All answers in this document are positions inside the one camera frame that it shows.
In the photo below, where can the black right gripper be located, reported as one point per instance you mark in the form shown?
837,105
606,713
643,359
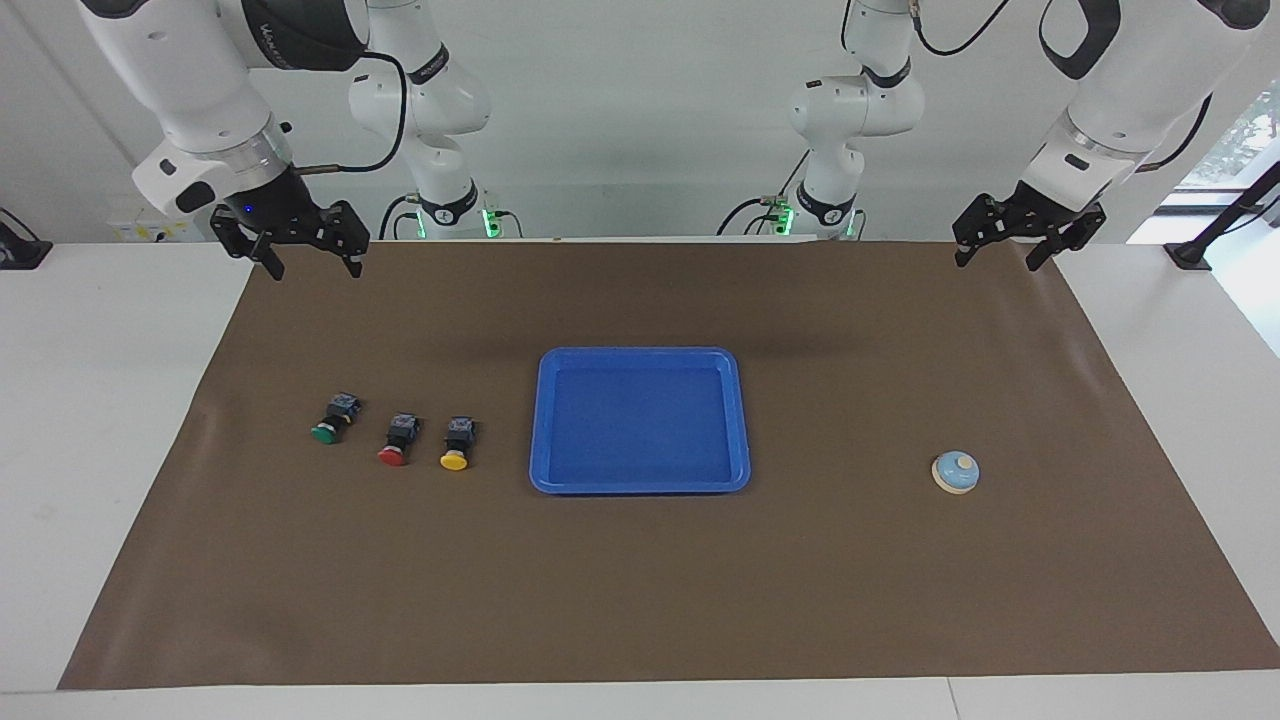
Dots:
290,215

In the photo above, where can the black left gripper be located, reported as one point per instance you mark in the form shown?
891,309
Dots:
1040,210

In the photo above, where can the green push button switch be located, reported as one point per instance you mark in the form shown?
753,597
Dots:
335,415

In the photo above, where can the red push button switch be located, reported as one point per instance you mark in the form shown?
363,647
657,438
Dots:
400,435

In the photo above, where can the light blue call bell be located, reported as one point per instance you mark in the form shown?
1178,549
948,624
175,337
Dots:
955,472

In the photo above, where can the yellow push button switch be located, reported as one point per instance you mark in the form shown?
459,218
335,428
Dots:
458,440

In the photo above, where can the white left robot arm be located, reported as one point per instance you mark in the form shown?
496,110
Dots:
850,110

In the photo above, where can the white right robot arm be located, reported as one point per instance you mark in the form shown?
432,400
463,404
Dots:
200,90

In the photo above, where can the blue plastic tray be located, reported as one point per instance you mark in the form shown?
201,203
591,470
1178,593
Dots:
640,430

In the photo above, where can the black clamp with slanted rod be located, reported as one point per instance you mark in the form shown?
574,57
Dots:
1190,255

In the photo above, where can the bright window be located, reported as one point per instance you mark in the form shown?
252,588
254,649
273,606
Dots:
1250,130

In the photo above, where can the small black table clamp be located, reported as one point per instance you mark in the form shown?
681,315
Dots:
20,255

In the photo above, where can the brown table mat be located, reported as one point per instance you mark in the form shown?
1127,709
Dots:
640,600

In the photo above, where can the white wall socket box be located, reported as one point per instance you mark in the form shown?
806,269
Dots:
150,232

